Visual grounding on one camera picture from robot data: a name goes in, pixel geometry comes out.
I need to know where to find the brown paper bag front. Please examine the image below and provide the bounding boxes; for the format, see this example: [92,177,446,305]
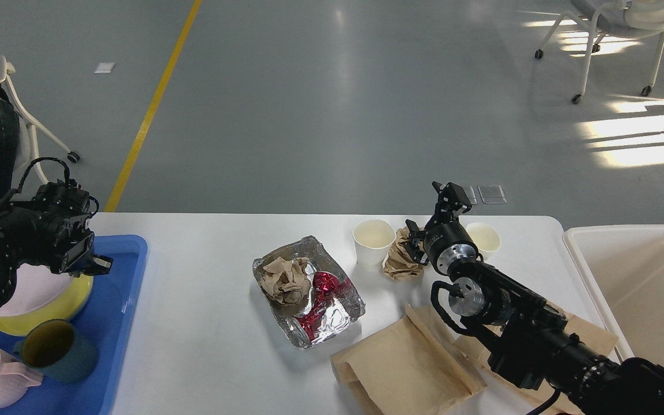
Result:
[331,305,486,414]

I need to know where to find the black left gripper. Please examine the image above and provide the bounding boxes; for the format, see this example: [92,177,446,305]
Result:
[50,231,114,276]

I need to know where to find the yellow plate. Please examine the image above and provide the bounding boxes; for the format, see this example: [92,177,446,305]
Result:
[0,276,94,337]

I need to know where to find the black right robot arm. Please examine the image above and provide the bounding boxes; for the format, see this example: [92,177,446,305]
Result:
[406,182,664,414]

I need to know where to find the aluminium foil tray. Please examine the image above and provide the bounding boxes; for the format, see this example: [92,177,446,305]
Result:
[251,236,365,349]

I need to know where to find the white chair right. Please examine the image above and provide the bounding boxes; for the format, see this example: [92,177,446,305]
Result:
[534,1,664,105]

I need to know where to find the brown paper bag rear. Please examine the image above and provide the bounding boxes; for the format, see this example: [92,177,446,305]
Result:
[453,300,618,414]

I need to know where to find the pink plate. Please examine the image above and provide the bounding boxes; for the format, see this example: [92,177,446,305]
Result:
[0,263,74,317]

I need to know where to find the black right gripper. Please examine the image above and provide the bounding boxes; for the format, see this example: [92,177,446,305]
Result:
[404,182,479,276]

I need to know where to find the crumpled brown paper in tray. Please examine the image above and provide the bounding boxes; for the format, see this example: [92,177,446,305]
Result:
[260,257,311,307]

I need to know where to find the dark green mug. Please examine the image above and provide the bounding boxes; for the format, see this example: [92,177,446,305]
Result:
[12,319,99,384]

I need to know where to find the white paper cup left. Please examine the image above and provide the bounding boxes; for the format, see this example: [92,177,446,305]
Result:
[352,220,396,271]

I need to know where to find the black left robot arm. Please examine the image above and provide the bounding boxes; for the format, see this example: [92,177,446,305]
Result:
[0,157,113,308]

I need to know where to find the white paper cup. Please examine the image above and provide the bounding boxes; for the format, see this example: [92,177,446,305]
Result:
[352,220,396,271]
[465,222,501,262]

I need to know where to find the white plastic bin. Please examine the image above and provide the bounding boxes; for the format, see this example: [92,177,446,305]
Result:
[563,224,664,367]

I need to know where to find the crumpled brown paper ball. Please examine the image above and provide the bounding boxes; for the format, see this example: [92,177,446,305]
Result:
[383,227,424,281]

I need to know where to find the white paper cup right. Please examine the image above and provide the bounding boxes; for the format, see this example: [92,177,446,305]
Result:
[465,222,501,262]

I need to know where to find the blue plastic tray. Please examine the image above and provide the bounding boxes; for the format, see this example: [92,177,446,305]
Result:
[0,235,148,414]

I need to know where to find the brown paper bag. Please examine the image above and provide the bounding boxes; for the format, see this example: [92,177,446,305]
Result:
[453,300,618,414]
[331,305,486,414]

